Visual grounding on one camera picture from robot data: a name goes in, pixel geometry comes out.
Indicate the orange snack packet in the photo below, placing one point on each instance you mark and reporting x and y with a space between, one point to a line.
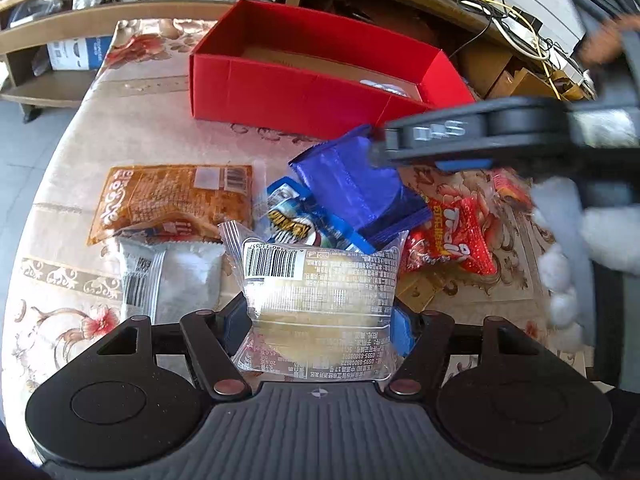
165 195

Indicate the small red snack packet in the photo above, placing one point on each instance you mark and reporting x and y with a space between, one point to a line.
510 187

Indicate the blue printed snack packet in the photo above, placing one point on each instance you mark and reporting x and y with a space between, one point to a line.
290 220

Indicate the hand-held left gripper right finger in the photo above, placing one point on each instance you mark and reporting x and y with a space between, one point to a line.
402 332

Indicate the person's right hand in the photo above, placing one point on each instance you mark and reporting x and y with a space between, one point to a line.
607 40

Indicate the red cardboard box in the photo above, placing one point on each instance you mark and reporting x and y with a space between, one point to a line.
300 95

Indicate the brown cardboard box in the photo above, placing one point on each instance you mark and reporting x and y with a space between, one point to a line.
492 67

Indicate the red glittery snack packet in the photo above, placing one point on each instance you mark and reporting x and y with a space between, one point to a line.
450 240

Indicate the silver grey snack packet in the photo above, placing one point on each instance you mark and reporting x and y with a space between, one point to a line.
185 280

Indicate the blue purple snack packet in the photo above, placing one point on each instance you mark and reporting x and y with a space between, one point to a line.
345 185

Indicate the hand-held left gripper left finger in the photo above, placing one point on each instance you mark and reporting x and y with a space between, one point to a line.
236 322

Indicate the clear snack packet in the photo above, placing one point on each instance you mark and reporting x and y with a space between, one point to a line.
320 300

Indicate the wooden TV stand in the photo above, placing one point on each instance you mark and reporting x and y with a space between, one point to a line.
150 11

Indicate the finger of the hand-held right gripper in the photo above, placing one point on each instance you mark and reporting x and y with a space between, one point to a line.
462 164
430 132

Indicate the blue and white carton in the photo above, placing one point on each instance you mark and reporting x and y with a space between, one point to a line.
75 53

